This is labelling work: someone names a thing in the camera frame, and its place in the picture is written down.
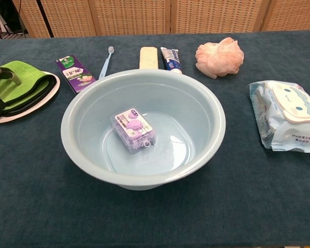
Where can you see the transparent box with purple floss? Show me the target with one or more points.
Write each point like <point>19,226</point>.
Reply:
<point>133,131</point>

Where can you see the cream toothbrush case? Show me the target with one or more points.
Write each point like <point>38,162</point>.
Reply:
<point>149,58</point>

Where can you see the pink mesh bath pouf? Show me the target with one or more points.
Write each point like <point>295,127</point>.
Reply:
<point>219,58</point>

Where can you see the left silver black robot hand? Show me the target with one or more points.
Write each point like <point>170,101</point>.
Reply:
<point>3,73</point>

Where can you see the green microfiber cloth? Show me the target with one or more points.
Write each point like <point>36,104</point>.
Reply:
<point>28,77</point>

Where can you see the light blue plastic basin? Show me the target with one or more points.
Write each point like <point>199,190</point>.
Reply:
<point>93,103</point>

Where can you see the white round plate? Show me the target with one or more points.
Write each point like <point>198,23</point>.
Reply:
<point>28,109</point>

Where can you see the wicker folding screen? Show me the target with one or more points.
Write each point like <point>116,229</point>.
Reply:
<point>196,15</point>

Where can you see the light blue wet wipes pack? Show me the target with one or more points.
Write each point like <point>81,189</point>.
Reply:
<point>281,118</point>

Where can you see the white and blue toothpaste tube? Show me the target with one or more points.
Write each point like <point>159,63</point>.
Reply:
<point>171,62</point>

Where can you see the purple toothpaste carton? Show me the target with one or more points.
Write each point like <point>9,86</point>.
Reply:
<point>75,73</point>

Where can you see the light blue toothbrush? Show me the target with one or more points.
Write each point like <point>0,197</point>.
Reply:
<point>105,65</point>

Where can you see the black metal rack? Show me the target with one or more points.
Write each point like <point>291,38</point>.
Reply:
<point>5,28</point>

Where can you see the dark blue table cloth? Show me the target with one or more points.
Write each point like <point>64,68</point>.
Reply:
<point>41,180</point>

